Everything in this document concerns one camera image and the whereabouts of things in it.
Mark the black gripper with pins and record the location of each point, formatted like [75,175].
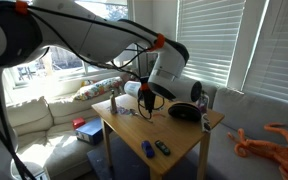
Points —
[149,96]

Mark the clear plastic cup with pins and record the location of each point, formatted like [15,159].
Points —
[132,89]

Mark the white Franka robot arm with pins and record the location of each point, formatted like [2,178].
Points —
[84,30]

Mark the metal spoon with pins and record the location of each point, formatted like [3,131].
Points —
[134,112]

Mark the black bowl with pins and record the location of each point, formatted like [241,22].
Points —
[184,113]

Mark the wooden table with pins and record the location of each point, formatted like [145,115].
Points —
[170,133]

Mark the white pouch with dark label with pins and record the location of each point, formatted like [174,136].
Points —
[206,123]

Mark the blue box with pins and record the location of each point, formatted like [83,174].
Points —
[90,131]

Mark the dark floor rug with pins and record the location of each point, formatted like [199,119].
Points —
[124,163]

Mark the red box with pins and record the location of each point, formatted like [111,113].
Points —
[78,122]

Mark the white window blind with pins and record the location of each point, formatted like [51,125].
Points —
[210,36]
[280,50]

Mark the gray sofa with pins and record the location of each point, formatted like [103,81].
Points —
[250,113]

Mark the cream sofa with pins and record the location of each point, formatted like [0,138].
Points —
[34,123]

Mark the orange octopus plush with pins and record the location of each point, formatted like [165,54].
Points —
[277,153]

